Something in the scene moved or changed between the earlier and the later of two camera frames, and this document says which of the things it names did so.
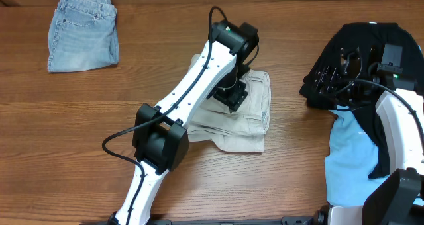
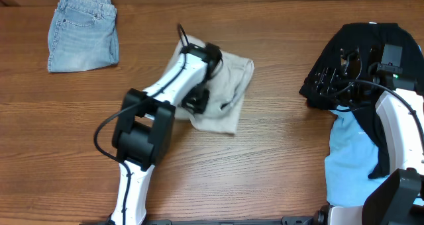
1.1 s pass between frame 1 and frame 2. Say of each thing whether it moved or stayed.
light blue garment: stayed
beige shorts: moved
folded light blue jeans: stayed
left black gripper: moved
